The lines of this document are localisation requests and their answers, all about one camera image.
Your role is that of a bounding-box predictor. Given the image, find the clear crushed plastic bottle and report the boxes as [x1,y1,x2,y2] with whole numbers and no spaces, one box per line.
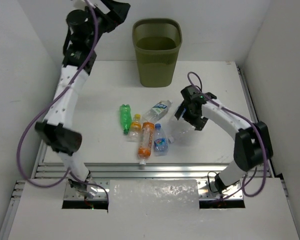
[167,121,195,144]

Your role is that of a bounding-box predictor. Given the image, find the clear white label bottle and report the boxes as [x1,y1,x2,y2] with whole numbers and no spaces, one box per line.
[141,100,173,124]

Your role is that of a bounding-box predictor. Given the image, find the blue cap water bottle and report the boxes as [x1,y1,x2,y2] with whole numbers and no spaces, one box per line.
[153,123,169,156]

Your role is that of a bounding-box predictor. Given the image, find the small yellow cap bottle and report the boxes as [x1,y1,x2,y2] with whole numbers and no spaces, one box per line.
[127,114,142,142]

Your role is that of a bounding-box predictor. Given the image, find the tall orange label bottle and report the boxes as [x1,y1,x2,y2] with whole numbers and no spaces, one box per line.
[137,122,155,167]

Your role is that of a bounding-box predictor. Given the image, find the green crushed plastic bottle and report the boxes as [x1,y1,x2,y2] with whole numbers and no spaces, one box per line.
[119,104,132,135]

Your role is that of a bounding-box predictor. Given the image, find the blue label water bottle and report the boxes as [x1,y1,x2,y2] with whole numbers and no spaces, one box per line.
[168,106,188,129]

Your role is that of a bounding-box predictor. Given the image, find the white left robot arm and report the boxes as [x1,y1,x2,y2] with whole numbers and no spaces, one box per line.
[34,0,131,182]

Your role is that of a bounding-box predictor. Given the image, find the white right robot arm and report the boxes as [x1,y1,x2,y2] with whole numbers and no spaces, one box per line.
[174,85,273,193]

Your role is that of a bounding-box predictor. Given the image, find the olive green plastic bin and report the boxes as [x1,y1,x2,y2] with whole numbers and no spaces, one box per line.
[132,18,183,88]

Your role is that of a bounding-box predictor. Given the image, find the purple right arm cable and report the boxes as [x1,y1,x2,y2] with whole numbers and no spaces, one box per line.
[187,71,269,201]

